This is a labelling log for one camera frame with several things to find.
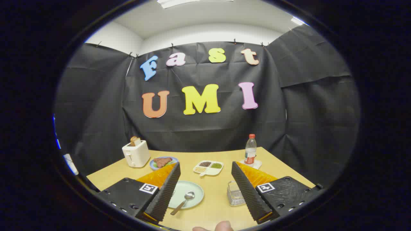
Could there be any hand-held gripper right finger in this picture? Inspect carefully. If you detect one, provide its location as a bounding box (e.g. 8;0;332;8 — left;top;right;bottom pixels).
231;161;321;225

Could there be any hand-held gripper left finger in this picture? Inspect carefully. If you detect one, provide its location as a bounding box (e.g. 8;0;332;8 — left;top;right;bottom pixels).
96;161;181;225

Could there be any spoon with wooden handle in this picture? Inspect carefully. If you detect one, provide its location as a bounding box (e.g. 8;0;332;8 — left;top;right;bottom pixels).
170;192;195;216

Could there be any light green plate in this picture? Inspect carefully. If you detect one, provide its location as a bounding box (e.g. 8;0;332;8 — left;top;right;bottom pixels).
168;180;205;210

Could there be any blue plate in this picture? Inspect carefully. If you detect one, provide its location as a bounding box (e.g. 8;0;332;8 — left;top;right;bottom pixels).
149;156;179;171

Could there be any white coaster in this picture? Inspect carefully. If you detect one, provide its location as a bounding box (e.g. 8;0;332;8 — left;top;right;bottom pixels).
239;159;262;170

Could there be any brown steak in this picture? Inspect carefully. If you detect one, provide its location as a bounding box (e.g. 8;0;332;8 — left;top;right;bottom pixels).
153;157;173;168

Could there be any clear bottle with red cap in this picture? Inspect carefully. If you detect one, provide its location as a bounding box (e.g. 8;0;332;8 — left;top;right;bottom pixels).
244;134;257;165

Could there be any white divided seasoning dish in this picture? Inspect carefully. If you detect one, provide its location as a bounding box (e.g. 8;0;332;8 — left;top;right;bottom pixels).
193;160;224;177

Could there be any white toaster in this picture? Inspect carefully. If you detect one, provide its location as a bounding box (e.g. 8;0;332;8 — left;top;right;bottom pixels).
122;140;151;168

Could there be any black backdrop cloth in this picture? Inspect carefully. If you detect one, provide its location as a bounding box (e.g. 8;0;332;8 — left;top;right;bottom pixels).
54;24;361;190

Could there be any wide ceiling light panel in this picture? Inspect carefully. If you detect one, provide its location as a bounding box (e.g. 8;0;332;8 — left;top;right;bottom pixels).
157;0;235;9

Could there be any metal wire basket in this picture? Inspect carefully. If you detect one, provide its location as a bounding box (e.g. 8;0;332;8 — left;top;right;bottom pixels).
227;181;247;207

